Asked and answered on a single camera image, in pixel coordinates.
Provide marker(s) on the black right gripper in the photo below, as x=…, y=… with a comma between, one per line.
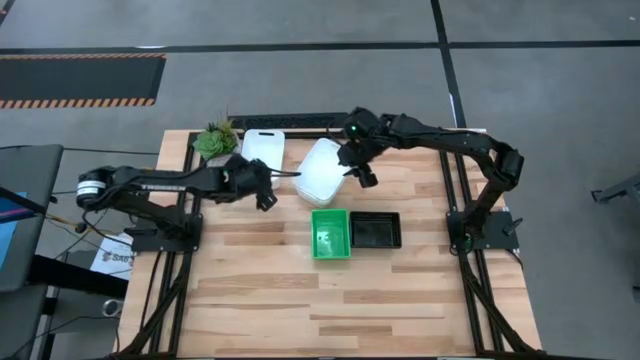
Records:
x=356, y=155

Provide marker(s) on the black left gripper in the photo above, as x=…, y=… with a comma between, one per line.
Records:
x=245, y=180

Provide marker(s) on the white plastic storage bin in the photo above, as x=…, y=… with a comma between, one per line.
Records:
x=262, y=150
x=320, y=175

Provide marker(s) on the black slotted plastic basket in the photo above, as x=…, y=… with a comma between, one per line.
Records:
x=375, y=230

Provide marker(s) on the green slotted plastic basket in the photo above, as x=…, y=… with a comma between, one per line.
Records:
x=330, y=235

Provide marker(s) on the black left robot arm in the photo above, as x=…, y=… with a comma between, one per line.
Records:
x=150, y=180

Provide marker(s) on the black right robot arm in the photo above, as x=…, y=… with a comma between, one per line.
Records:
x=450, y=140

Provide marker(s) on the potted green succulent plant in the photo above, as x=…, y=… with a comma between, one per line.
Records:
x=215, y=142

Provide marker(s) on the white printed paper sheet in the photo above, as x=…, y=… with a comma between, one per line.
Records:
x=115, y=257

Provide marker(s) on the grey tape roll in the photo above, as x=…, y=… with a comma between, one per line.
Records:
x=112, y=308

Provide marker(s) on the black hazard-striped floor mat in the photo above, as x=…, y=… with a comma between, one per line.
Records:
x=80, y=77

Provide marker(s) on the black aluminium table frame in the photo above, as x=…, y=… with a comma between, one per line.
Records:
x=443, y=190

